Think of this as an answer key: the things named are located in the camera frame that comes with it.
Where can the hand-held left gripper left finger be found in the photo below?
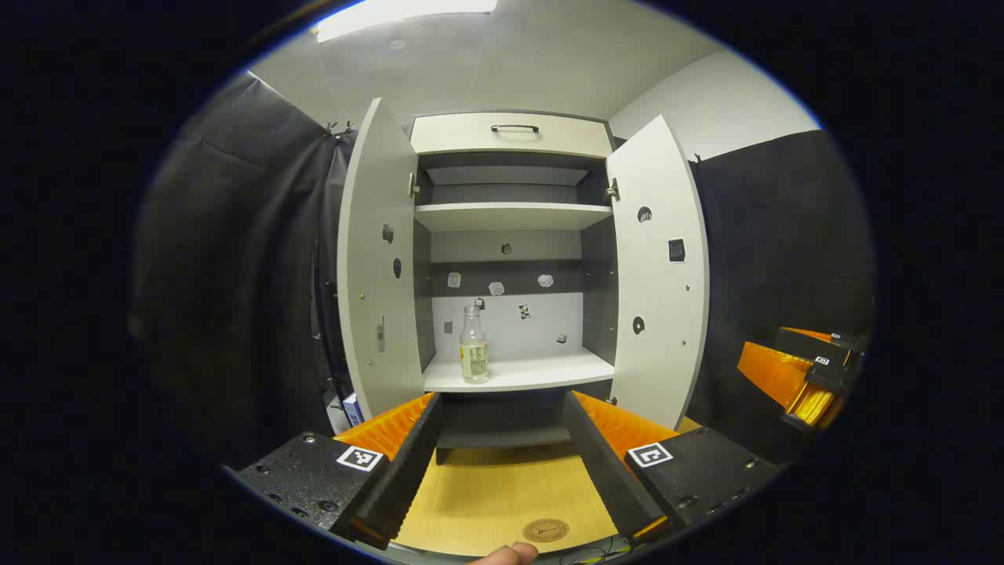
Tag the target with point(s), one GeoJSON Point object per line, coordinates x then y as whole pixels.
{"type": "Point", "coordinates": [404, 471]}

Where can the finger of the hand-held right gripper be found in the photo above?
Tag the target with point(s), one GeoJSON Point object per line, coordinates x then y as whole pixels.
{"type": "Point", "coordinates": [773, 373]}
{"type": "Point", "coordinates": [808, 344]}

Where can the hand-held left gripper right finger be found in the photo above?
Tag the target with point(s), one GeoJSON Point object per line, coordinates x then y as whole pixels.
{"type": "Point", "coordinates": [608, 471]}

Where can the round cork coaster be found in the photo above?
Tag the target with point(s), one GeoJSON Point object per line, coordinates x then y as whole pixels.
{"type": "Point", "coordinates": [546, 531]}

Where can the grey cabinet door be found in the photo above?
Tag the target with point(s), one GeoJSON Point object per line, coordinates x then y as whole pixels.
{"type": "Point", "coordinates": [659, 298]}
{"type": "Point", "coordinates": [380, 275]}

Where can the clear glass bottle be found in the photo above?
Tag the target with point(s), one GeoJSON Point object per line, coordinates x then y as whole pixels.
{"type": "Point", "coordinates": [474, 353]}

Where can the grey cabinet shelf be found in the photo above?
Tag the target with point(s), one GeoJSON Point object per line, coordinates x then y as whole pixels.
{"type": "Point", "coordinates": [541, 373]}
{"type": "Point", "coordinates": [510, 216]}

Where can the grey cabinet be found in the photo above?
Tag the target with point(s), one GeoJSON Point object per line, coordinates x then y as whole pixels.
{"type": "Point", "coordinates": [502, 329]}

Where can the small white printed box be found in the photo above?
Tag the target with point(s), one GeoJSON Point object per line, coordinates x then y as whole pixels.
{"type": "Point", "coordinates": [353, 410]}

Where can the black backdrop cloth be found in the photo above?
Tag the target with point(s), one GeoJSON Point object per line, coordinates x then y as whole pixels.
{"type": "Point", "coordinates": [235, 275]}

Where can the ceiling light panel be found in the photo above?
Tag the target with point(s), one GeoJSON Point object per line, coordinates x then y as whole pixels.
{"type": "Point", "coordinates": [392, 16]}

